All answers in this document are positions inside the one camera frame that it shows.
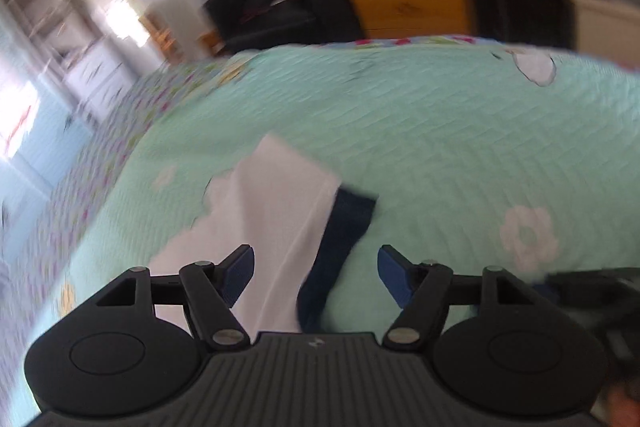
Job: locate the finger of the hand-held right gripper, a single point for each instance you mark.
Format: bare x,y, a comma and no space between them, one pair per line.
590,284

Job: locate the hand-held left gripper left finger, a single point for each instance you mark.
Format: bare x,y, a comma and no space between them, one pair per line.
240,272

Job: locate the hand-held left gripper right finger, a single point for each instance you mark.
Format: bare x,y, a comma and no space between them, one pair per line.
395,274

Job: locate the white T-shirt with navy trim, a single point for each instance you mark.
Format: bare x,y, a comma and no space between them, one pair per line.
270,207

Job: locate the green bee-print quilt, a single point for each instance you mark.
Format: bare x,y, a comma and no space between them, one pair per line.
425,132

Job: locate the purple heart-print bed sheet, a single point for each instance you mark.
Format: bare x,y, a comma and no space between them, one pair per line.
65,207

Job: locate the white drawer cabinet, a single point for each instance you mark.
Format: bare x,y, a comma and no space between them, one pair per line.
100,77

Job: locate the wooden chair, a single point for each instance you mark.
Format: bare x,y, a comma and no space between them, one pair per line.
162,39

